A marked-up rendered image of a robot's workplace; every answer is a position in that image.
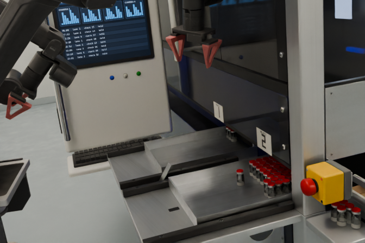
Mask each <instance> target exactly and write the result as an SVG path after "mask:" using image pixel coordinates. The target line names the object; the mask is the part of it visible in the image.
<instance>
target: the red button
mask: <svg viewBox="0 0 365 243"><path fill-rule="evenodd" d="M300 187H301V191H302V192H303V194H304V195H306V196H312V195H314V194H315V193H316V185H315V183H314V181H313V180H312V179H311V178H305V179H303V180H302V181H301V183H300Z"/></svg>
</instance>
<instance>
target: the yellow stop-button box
mask: <svg viewBox="0 0 365 243"><path fill-rule="evenodd" d="M306 178H311V179H312V180H313V181H314V183H315V185H316V193H315V194H314V195H312V197H314V198H315V199H316V200H318V201H319V202H320V203H322V204H323V205H327V204H331V203H335V202H339V201H342V200H347V199H350V198H351V170H349V169H347V168H346V167H344V166H342V165H340V164H338V163H337V162H335V161H333V160H328V161H325V162H320V163H316V164H312V165H308V166H307V167H306Z"/></svg>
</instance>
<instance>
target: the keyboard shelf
mask: <svg viewBox="0 0 365 243"><path fill-rule="evenodd" d="M67 165H68V175H69V177H76V176H81V175H86V174H91V173H94V172H99V171H104V170H109V169H111V166H110V164H109V161H106V162H100V163H96V164H90V165H86V166H82V167H77V168H74V165H73V158H72V156H68V157H67Z"/></svg>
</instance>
